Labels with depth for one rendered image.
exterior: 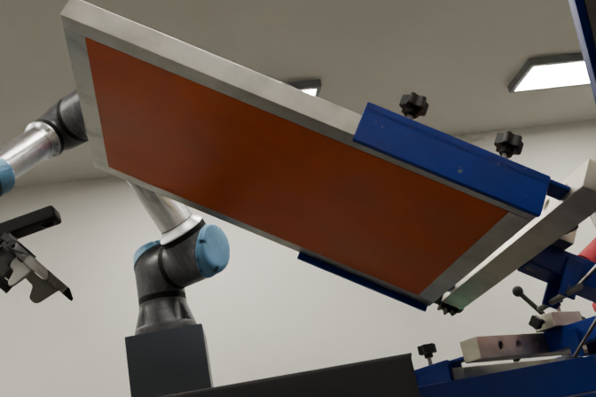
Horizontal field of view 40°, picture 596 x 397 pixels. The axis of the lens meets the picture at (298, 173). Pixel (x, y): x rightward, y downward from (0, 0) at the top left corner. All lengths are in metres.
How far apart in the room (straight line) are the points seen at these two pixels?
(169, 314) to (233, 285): 3.41
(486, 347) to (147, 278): 0.81
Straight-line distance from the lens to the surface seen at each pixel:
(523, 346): 2.01
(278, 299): 5.37
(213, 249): 1.91
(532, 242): 1.45
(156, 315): 1.96
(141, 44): 1.26
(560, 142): 6.40
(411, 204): 1.36
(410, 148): 1.22
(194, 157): 1.52
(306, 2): 4.07
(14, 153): 1.84
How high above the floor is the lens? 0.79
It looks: 21 degrees up
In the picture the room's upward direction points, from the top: 12 degrees counter-clockwise
